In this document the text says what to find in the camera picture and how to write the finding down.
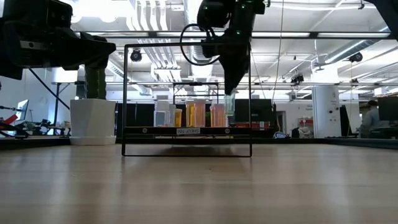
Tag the white plant pot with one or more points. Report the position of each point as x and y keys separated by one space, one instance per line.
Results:
x=91 y=121

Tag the green cactus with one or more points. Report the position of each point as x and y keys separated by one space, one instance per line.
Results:
x=94 y=87

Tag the black ceiling spotlight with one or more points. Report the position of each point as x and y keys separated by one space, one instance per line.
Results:
x=136 y=55
x=298 y=78
x=356 y=57

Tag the black table frame rail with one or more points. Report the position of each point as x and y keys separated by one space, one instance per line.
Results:
x=311 y=141

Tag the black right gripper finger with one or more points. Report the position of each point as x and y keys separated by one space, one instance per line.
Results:
x=234 y=74

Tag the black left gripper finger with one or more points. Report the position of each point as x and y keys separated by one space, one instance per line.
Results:
x=102 y=51

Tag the white pillar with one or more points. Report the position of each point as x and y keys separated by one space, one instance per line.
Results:
x=326 y=109

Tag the black overhead rig bar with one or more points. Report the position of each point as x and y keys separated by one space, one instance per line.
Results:
x=312 y=35

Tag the person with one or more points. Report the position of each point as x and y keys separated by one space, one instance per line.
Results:
x=371 y=119

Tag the dark background monitor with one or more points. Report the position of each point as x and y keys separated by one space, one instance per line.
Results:
x=259 y=110
x=388 y=109

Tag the tilted background monitor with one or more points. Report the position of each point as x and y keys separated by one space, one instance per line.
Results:
x=21 y=109

